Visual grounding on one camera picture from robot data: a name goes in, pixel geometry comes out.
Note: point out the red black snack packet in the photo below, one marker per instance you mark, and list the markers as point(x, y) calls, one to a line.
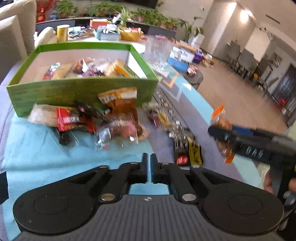
point(82, 117)

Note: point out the grey dining chair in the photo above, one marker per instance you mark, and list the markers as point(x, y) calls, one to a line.
point(232, 53)

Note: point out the clear packet chocolate cookie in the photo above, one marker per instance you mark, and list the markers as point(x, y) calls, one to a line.
point(120, 131)

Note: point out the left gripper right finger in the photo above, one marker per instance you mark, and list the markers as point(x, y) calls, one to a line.
point(174, 177)

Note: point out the red silver meat snack packet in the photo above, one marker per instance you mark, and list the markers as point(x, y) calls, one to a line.
point(53, 68)

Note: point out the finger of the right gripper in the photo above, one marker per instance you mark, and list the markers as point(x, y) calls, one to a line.
point(222, 134)
point(242, 130)

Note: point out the blue plastic basket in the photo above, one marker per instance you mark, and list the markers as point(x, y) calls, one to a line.
point(106, 36)

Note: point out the cream fabric sofa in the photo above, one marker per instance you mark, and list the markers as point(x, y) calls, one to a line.
point(18, 26)

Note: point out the person right hand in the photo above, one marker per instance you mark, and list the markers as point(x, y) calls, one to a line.
point(267, 184)

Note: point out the brown yellow snack packet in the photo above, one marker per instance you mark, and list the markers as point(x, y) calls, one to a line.
point(122, 101)

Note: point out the black yellow snack packet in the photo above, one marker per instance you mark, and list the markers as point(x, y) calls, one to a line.
point(187, 152)

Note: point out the green white cardboard box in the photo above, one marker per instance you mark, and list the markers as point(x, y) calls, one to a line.
point(28, 86)

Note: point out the orange bread snack packet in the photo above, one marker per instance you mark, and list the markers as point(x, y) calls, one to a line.
point(218, 118)

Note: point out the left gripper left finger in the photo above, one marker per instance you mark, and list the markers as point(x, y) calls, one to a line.
point(120, 180)

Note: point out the yellow tin can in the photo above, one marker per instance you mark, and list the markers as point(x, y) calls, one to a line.
point(62, 33)

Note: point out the red flower arrangement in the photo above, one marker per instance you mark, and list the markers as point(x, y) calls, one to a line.
point(42, 7)

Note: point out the yellow woven basket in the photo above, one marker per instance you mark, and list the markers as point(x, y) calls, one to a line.
point(130, 34)

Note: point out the long beige snack stick packet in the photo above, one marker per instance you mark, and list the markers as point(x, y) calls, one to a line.
point(62, 71)

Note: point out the light blue table mat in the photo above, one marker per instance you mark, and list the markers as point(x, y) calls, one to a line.
point(33, 158)

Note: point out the clear glass beer mug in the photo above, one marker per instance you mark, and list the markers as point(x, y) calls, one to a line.
point(157, 51)

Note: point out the tall green floor plant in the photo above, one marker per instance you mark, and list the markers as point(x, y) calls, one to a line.
point(190, 29)

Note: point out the orange tissue box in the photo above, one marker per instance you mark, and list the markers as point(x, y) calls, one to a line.
point(95, 23)

